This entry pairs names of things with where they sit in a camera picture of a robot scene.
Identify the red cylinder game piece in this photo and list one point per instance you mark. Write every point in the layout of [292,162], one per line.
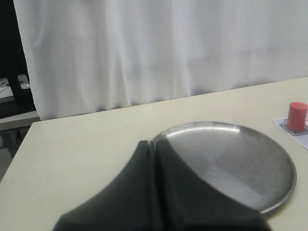
[297,116]

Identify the round metal plate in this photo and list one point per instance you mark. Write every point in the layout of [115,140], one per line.
[241,162]

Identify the white curtain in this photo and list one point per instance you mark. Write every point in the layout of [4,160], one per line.
[85,56]

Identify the black stand in background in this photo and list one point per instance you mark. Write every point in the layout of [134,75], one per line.
[12,57]

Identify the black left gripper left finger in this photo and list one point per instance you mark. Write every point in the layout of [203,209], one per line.
[123,205]

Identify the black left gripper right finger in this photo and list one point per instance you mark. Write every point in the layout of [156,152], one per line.
[190,204]

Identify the background grey table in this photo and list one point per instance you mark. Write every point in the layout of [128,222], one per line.
[17,108]

